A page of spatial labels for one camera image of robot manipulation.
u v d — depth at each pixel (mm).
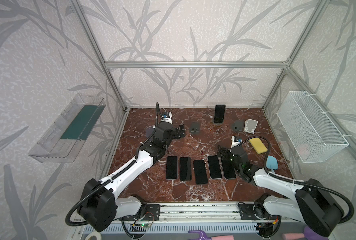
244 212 734
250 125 1025
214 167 889
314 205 418
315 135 627
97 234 680
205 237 680
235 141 758
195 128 1096
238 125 1075
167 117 680
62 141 632
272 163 896
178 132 707
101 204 389
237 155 649
